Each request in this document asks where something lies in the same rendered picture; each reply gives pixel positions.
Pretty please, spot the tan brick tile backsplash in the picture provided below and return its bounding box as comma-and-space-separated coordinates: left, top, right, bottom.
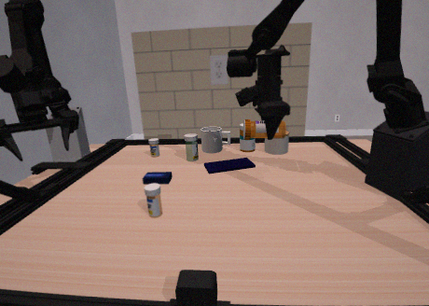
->
131, 22, 312, 139

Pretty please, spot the grey pill bottle cap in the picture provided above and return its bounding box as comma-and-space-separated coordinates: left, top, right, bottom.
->
243, 119, 251, 140

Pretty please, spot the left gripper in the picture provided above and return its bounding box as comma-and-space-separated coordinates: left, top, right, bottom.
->
0, 110, 79, 161

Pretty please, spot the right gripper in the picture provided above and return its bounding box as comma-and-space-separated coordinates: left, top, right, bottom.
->
253, 76, 290, 140

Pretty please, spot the grey mug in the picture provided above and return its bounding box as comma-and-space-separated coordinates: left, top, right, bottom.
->
201, 127, 230, 153

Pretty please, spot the white-capped pill bottle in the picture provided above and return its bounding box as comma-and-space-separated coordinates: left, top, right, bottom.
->
184, 133, 199, 161

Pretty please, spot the small white pill bottle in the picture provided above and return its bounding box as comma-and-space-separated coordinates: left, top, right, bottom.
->
148, 138, 159, 158

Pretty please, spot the orange pill bottle with white label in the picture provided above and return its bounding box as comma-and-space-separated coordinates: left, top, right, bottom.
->
251, 121, 286, 138

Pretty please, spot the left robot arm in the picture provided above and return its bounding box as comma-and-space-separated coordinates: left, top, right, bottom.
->
0, 0, 72, 118

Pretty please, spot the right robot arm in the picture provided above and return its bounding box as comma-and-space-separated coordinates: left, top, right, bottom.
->
227, 0, 429, 133

